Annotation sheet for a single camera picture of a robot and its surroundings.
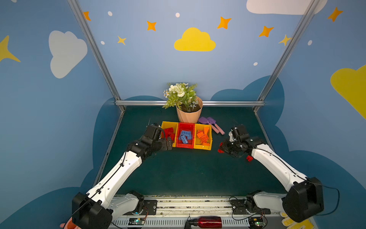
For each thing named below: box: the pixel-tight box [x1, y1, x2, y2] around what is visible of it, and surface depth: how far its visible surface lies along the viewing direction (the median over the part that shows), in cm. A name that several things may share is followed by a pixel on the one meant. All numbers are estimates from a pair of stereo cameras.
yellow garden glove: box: [279, 211, 315, 229], surface depth 70 cm
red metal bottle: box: [192, 216, 223, 229], surface depth 69 cm
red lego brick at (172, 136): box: [169, 133, 176, 142], surface depth 98 cm
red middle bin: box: [176, 122, 195, 150], surface depth 102 cm
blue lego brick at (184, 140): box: [180, 135, 189, 145], surface depth 100 cm
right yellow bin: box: [193, 123, 214, 151], surface depth 100 cm
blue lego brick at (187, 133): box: [181, 130, 192, 140], surface depth 103 cm
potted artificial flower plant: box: [162, 82, 204, 124], surface depth 95 cm
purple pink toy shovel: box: [198, 116, 220, 135], surface depth 113 cm
